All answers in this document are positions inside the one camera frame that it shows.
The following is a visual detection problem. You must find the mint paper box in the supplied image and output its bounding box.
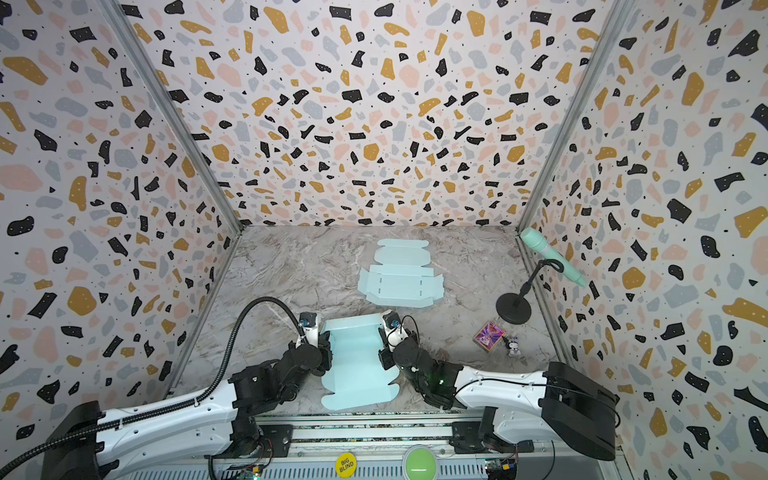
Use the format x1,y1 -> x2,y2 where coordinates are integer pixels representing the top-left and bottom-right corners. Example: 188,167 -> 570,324
321,313 -> 400,411

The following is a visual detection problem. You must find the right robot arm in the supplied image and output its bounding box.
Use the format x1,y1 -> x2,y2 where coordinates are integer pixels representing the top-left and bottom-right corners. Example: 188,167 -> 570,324
379,336 -> 619,461

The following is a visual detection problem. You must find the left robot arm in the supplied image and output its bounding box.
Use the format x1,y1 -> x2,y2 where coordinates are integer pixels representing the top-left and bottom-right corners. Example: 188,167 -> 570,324
41,333 -> 332,479

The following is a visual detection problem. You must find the colourful small card box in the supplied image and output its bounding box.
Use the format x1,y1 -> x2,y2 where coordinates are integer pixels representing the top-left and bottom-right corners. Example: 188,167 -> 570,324
473,321 -> 506,352

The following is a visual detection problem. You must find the mint flat box far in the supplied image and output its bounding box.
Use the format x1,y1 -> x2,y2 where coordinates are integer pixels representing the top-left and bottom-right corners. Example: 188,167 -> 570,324
357,239 -> 445,308

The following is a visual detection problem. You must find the small black white figurine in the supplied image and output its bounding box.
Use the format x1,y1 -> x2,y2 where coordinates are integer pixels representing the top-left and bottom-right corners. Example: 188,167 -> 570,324
504,337 -> 521,357

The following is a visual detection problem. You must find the green round button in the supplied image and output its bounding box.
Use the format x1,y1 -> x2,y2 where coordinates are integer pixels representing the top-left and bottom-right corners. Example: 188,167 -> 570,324
402,445 -> 438,480

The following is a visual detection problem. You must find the yellow round sticker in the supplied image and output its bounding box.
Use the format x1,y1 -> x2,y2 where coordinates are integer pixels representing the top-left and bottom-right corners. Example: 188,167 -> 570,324
335,452 -> 358,479

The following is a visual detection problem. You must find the mint green microphone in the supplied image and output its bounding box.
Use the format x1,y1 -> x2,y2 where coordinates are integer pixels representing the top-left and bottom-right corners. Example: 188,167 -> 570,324
520,228 -> 587,287

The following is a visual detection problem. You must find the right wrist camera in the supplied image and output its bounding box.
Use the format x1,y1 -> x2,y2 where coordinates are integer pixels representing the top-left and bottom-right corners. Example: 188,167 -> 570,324
380,310 -> 409,351

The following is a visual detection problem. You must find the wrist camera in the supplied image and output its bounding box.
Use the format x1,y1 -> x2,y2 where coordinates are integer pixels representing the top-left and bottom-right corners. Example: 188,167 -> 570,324
380,310 -> 409,351
298,312 -> 327,348

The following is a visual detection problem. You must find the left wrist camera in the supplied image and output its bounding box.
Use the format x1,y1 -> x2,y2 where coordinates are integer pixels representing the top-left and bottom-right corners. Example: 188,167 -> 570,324
298,312 -> 327,348

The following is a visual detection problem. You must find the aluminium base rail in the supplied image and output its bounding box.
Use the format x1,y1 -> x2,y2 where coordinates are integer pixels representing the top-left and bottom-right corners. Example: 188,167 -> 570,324
135,411 -> 632,479

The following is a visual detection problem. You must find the left black corrugated cable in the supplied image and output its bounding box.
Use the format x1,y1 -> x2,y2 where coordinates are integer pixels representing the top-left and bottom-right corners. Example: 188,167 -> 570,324
0,296 -> 307,480

